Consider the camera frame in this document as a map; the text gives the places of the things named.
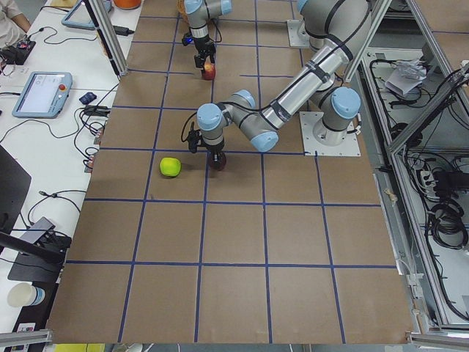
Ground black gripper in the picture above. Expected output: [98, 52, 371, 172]
[206, 141, 226, 161]
[193, 35, 216, 69]

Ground dark red apple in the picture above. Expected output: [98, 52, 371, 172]
[208, 153, 226, 171]

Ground red yellow apple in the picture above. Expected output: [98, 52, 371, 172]
[201, 62, 216, 81]

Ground wicker basket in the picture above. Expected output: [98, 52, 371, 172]
[177, 0, 187, 15]

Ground green apple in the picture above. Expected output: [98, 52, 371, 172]
[159, 157, 182, 177]

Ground black power adapter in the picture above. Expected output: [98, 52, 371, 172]
[113, 25, 135, 37]

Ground dark blue pouch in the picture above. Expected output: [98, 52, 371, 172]
[79, 92, 97, 105]

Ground right teach pendant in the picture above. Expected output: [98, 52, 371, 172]
[61, 1, 95, 30]

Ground teach pendant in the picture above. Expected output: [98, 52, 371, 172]
[12, 71, 73, 119]
[61, 1, 95, 30]

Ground left teach pendant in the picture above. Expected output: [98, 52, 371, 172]
[12, 71, 73, 119]

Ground black monitor stand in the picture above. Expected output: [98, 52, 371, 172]
[1, 217, 72, 283]

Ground white paper cup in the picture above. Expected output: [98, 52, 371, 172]
[7, 282, 46, 307]

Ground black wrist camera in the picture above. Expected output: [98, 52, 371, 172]
[186, 122, 203, 154]

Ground aluminium frame post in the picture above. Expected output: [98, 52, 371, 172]
[84, 0, 128, 77]

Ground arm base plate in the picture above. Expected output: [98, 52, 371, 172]
[300, 111, 361, 157]

